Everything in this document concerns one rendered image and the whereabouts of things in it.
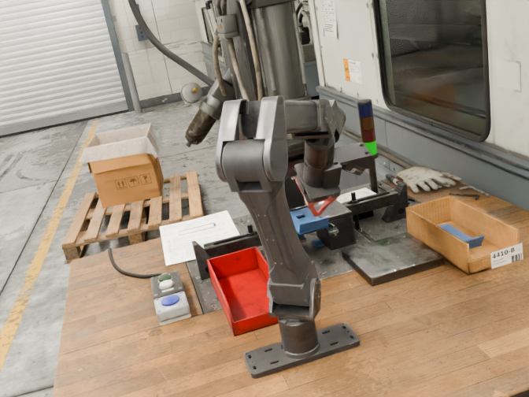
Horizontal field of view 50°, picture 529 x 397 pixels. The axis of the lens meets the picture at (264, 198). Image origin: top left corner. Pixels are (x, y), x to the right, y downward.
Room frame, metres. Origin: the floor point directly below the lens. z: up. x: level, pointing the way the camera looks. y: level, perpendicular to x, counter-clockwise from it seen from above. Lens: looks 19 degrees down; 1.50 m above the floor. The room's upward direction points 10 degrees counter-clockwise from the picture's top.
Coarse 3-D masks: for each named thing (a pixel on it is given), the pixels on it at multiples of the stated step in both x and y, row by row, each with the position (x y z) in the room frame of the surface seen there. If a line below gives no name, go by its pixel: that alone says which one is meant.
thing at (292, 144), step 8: (288, 136) 1.27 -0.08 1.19; (288, 144) 1.23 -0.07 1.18; (296, 144) 1.23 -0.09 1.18; (304, 144) 1.23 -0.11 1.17; (288, 152) 1.22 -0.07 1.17; (296, 152) 1.23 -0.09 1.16; (304, 152) 1.23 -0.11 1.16; (288, 160) 1.25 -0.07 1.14; (296, 160) 1.24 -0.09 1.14; (288, 168) 1.23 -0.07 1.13; (288, 176) 1.23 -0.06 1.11; (296, 176) 1.27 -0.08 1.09
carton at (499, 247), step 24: (408, 216) 1.25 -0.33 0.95; (432, 216) 1.27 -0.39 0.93; (456, 216) 1.26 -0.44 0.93; (480, 216) 1.16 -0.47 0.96; (432, 240) 1.15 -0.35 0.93; (456, 240) 1.05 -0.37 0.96; (504, 240) 1.08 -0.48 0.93; (456, 264) 1.06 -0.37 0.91; (480, 264) 1.02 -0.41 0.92; (504, 264) 1.03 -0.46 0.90
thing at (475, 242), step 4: (444, 224) 1.26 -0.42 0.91; (448, 224) 1.25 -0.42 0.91; (444, 228) 1.24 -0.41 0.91; (448, 228) 1.23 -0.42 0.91; (452, 228) 1.23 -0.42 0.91; (456, 228) 1.22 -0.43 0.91; (452, 232) 1.21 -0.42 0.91; (456, 232) 1.20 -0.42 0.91; (460, 232) 1.20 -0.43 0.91; (460, 236) 1.18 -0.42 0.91; (464, 236) 1.18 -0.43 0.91; (468, 236) 1.17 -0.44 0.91; (480, 236) 1.11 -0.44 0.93; (484, 236) 1.11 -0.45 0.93; (464, 240) 1.11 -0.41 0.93; (468, 240) 1.11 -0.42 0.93; (472, 240) 1.11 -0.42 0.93; (476, 240) 1.11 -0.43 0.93; (480, 240) 1.12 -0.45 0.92; (472, 244) 1.12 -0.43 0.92; (476, 244) 1.12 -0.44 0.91; (480, 244) 1.13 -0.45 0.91
